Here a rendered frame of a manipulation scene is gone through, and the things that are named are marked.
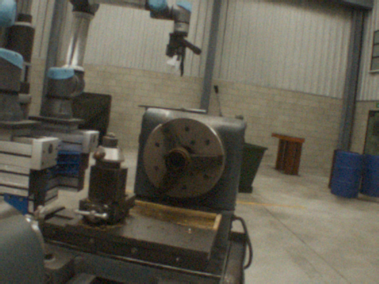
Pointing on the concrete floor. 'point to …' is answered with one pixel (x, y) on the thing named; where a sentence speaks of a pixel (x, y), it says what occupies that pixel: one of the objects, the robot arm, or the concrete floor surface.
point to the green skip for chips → (250, 166)
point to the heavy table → (288, 153)
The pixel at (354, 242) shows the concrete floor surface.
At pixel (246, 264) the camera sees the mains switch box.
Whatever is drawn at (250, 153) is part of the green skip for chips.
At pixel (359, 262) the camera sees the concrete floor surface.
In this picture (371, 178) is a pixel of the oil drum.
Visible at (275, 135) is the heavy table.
